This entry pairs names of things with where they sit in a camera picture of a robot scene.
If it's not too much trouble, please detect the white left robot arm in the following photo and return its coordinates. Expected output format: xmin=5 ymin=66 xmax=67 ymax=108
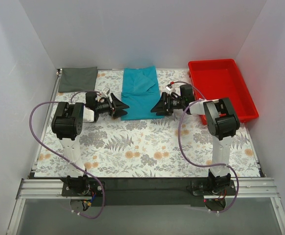
xmin=51 ymin=89 xmax=129 ymax=196

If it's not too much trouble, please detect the floral patterned table mat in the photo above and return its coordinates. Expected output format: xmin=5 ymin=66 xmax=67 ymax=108
xmin=34 ymin=69 xmax=260 ymax=177

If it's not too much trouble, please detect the aluminium front frame rail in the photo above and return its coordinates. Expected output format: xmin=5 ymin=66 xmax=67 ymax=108
xmin=7 ymin=177 xmax=285 ymax=235

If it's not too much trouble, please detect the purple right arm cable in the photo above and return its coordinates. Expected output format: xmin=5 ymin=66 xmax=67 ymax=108
xmin=170 ymin=81 xmax=239 ymax=214

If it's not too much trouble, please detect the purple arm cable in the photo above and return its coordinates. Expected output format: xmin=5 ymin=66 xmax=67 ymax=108
xmin=29 ymin=90 xmax=106 ymax=219
xmin=170 ymin=81 xmax=239 ymax=214

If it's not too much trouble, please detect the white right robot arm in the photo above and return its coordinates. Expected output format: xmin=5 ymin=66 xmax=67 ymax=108
xmin=151 ymin=82 xmax=240 ymax=195

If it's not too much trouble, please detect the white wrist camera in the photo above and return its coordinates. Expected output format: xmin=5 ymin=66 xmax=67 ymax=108
xmin=166 ymin=82 xmax=178 ymax=96
xmin=98 ymin=87 xmax=110 ymax=102

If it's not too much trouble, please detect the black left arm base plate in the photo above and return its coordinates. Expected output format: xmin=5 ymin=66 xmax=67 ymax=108
xmin=60 ymin=177 xmax=105 ymax=197

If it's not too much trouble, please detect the folded dark grey t shirt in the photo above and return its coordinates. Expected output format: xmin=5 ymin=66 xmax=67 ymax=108
xmin=58 ymin=67 xmax=98 ymax=93

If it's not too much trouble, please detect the red plastic bin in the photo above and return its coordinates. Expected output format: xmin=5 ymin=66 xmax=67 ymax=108
xmin=188 ymin=59 xmax=259 ymax=123

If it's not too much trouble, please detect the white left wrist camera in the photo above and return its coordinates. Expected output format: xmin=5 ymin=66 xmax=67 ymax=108
xmin=98 ymin=87 xmax=110 ymax=102

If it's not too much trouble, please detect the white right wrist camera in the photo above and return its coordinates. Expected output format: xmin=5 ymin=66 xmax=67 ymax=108
xmin=166 ymin=82 xmax=178 ymax=96

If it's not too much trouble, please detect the teal t shirt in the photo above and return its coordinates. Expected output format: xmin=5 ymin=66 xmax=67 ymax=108
xmin=121 ymin=66 xmax=164 ymax=121

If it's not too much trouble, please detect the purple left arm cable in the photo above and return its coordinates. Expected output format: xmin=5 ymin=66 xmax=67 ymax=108
xmin=29 ymin=90 xmax=106 ymax=219

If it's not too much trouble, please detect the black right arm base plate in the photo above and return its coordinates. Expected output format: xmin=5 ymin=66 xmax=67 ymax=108
xmin=186 ymin=178 xmax=236 ymax=199

